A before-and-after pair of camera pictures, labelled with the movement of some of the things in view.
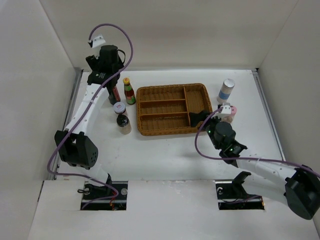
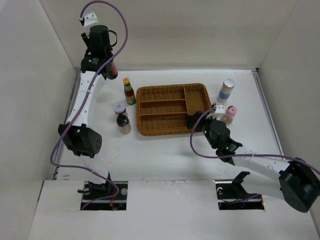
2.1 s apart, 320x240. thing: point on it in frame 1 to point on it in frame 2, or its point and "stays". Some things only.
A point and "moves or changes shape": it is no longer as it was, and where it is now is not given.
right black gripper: (195, 118) stays
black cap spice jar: (123, 124) stays
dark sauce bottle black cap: (114, 97) moves or changes shape
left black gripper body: (94, 62) to (86, 39)
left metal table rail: (77, 77) stays
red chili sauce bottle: (129, 94) stays
